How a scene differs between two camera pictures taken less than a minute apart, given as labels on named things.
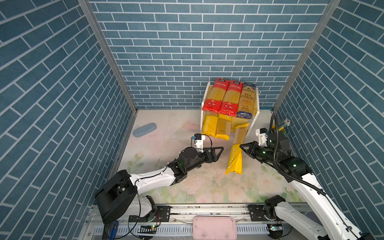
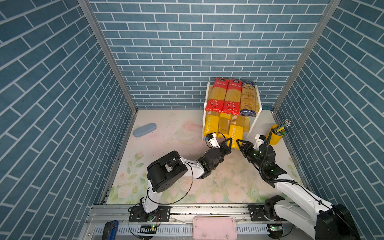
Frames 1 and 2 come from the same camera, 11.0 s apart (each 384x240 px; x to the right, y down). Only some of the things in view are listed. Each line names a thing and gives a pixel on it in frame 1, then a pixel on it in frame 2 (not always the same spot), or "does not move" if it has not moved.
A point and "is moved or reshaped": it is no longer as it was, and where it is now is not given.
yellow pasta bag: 223,127 does not move
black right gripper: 251,150 -> 246,148
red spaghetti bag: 214,97 does not move
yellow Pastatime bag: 235,162 is moved or reshaped
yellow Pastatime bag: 210,123 does not move
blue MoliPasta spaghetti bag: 248,102 does not move
